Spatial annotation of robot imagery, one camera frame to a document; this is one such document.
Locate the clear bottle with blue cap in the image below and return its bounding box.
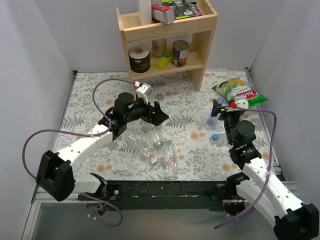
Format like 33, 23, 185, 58
206, 97, 226, 126

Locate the blue bottle cap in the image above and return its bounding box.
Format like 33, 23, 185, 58
212, 133, 219, 140

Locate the clear bottle with white cap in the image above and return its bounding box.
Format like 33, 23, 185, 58
162, 138, 179, 181

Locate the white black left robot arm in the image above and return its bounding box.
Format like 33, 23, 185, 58
36, 92, 169, 202

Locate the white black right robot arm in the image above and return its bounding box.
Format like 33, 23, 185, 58
211, 97, 320, 240

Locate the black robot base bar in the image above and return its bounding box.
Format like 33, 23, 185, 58
77, 172, 258, 216

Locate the clear bottle with silver cap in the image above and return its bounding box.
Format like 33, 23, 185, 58
147, 125, 165, 150

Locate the crushed clear bottle blue-white cap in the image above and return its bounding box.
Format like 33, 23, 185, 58
126, 130, 158, 166

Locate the white tall bottle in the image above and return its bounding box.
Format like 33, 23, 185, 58
137, 0, 152, 26

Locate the green white chips bag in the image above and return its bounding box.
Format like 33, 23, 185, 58
212, 77, 269, 108

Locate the floral patterned table mat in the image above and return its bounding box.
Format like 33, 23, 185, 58
55, 70, 247, 181

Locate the wooden two-tier shelf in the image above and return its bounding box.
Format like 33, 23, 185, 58
115, 0, 218, 91

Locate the yellow green packet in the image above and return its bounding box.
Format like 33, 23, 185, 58
154, 50, 173, 70

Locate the black wrapped paper roll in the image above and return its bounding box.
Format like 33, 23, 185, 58
128, 44, 151, 74

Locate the cream cylindrical jar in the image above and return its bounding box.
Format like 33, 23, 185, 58
151, 38, 167, 57

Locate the tin food can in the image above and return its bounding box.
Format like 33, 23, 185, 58
172, 40, 189, 67

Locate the red grey carton box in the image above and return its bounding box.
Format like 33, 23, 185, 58
151, 3, 175, 25

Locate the purple snack packet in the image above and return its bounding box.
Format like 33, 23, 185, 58
188, 2, 203, 17

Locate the black green snack packet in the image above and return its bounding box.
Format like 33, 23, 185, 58
161, 0, 194, 20

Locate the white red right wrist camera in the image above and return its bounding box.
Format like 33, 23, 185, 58
228, 96, 249, 109

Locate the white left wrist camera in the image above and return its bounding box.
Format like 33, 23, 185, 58
134, 81, 153, 104

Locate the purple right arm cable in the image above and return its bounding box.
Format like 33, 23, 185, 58
214, 104, 278, 230

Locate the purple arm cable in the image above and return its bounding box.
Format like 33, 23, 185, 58
214, 104, 278, 230
22, 78, 141, 228

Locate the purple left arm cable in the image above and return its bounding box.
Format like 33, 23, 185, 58
22, 78, 141, 228

